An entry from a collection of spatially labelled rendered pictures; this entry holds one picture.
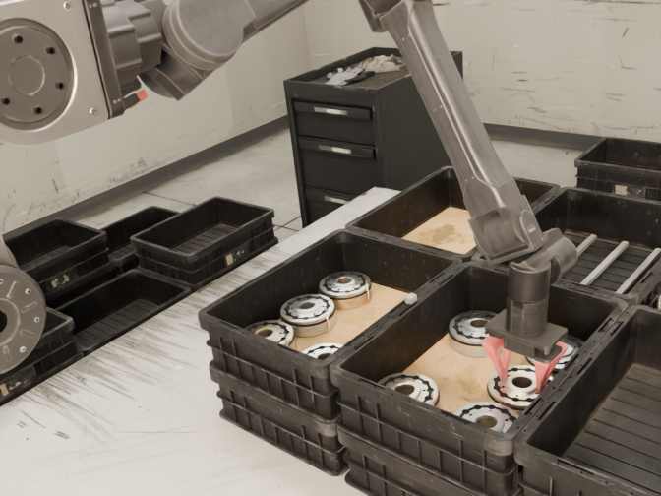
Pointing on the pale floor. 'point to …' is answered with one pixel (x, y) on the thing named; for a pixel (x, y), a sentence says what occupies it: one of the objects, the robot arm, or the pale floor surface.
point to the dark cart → (359, 134)
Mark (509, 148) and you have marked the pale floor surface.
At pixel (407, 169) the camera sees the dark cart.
